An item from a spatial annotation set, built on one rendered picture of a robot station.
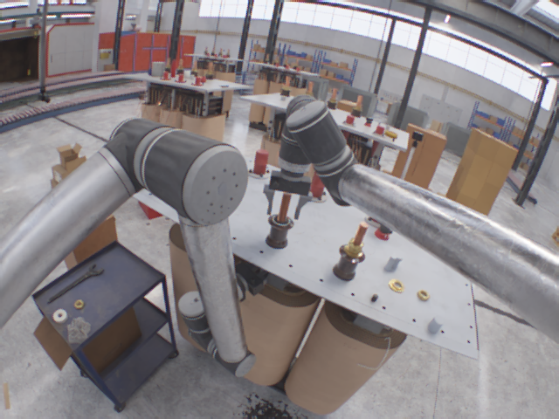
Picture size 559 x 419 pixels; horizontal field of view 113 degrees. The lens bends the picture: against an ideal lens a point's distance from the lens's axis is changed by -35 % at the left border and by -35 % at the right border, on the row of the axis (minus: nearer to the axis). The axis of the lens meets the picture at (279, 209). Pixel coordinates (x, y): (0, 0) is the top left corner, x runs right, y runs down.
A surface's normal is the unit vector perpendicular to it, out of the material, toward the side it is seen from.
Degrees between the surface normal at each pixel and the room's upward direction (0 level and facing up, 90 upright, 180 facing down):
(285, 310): 90
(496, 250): 64
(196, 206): 87
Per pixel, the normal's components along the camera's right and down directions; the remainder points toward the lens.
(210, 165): 0.75, 0.29
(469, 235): -0.79, -0.41
